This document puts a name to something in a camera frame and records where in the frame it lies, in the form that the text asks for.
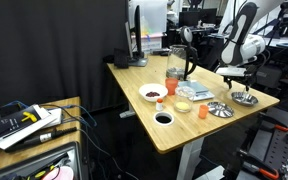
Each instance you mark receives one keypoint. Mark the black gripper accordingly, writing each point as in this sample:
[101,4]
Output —
[239,79]

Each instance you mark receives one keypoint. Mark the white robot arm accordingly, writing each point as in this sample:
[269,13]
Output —
[249,46]

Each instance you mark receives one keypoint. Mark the grey digital kitchen scale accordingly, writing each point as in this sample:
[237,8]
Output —
[200,89]

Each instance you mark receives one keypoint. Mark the round silver lid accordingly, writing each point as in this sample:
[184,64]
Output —
[220,109]

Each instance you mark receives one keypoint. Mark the black office chair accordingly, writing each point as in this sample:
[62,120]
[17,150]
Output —
[212,53]

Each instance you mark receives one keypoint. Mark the small orange cup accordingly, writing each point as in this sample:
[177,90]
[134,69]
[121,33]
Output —
[203,112]

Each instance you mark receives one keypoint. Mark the glass jar with yellow contents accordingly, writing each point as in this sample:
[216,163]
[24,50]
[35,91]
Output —
[184,100]

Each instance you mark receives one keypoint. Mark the large orange cup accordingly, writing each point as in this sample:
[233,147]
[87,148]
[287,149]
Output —
[171,86]

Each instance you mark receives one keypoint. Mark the black perforated cart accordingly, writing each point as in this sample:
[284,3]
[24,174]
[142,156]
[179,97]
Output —
[274,148]

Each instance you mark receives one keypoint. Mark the round silver lamp head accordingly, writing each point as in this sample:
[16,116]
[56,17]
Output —
[186,34]

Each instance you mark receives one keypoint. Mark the black background monitor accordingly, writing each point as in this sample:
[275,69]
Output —
[197,17]

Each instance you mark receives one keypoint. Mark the white bottle with orange cap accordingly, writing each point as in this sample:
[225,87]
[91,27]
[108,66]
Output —
[159,105]

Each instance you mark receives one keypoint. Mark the white bowl with red beans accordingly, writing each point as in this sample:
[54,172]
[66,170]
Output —
[150,89]

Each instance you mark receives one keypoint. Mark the white desk leg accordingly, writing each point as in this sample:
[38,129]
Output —
[188,160]
[128,113]

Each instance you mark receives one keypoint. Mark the white storage bin pink lid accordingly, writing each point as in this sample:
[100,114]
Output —
[152,42]

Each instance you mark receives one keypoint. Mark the white board panel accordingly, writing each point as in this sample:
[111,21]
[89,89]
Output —
[152,15]

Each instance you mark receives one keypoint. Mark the black computer monitor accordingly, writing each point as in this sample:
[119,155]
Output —
[138,30]

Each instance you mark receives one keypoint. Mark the black box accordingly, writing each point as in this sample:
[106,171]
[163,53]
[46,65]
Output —
[120,58]

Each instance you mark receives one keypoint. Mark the black curtain backdrop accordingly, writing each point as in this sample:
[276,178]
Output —
[50,50]

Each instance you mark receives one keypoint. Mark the pink round object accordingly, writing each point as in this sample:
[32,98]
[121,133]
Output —
[63,173]

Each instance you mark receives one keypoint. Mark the black handheld tool silver band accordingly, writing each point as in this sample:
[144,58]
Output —
[40,137]

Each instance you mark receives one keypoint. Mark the grey tool case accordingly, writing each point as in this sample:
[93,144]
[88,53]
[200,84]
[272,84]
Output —
[24,163]

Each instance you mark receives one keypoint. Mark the black small device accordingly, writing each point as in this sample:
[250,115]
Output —
[9,109]

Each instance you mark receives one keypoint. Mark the black booklet with yellow mark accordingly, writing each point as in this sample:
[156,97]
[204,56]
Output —
[10,124]

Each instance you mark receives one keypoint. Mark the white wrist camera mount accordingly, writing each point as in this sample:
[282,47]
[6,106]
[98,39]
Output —
[230,71]

